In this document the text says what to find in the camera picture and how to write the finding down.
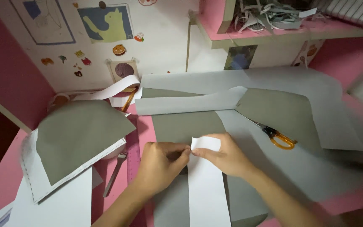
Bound metal pronged tool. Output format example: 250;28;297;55
102;152;128;198

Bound group of small wall stickers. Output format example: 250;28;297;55
41;0;157;78

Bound grey card piece curved edge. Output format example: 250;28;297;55
36;100;137;186

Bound dark blue green picture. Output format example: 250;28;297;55
223;45;258;71

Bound cat picture blue background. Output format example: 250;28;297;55
77;3;134;44

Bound yellow pencil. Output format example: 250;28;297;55
121;88;138;113

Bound pink shelf with beige edge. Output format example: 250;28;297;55
185;0;363;73

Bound clear tape roll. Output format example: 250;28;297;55
47;93;72;111

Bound person's right hand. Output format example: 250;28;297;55
192;132;256;179

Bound taped picture with purple circle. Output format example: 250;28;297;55
107;59;140;83

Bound person's left hand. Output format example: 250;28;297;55
136;141;191;200

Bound large grey card sheet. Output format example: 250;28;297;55
151;110;269;227

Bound sticker sheet with animals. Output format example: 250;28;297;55
291;39;326;67

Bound pile of paper shreds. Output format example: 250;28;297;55
231;0;327;34

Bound small white paper piece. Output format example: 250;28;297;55
109;87;143;108

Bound orange handled scissors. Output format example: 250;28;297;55
247;118;297;150

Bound line drawing with blue frame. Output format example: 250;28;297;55
9;0;77;46

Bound white paper with dotted line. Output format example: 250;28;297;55
19;129;127;204

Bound curled white paper strip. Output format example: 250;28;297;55
72;74;141;101

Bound pink plastic ruler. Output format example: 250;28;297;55
125;115;142;187

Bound white ribbed panel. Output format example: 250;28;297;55
311;0;363;28

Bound plain white paper sheet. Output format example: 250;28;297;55
0;166;104;227

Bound large white paper sheet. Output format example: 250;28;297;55
140;66;363;152

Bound grey card piece straight edges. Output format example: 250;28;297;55
234;88;323;152

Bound long white paper strip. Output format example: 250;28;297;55
187;136;232;227

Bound pale grey paper sheet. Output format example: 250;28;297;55
216;109;363;204

